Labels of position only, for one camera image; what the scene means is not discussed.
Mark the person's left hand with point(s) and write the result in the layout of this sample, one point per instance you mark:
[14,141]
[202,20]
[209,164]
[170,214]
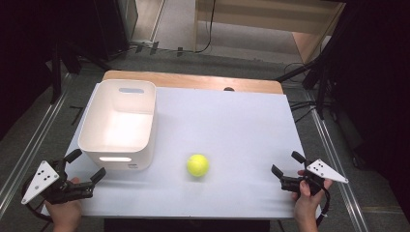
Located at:
[66,211]

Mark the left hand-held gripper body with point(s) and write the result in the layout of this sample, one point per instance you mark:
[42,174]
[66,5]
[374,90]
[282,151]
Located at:
[48,185]

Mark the white table mat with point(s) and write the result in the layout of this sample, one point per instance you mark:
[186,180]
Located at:
[199,151]

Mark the wooden cabinet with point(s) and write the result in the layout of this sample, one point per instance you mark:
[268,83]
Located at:
[264,22]

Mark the yellow tennis ball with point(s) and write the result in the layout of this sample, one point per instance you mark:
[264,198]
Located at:
[198,165]

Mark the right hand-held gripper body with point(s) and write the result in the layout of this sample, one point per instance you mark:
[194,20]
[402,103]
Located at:
[314,177]

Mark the black metal stand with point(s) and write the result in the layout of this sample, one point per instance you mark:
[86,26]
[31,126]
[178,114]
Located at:
[56,71]
[322,74]

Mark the person's right hand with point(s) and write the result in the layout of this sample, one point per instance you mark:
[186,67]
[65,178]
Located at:
[307,206]

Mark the wooden table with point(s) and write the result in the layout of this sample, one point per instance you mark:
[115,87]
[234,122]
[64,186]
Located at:
[193,80]

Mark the white plastic storage bin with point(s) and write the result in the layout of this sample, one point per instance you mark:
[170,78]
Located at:
[121,125]

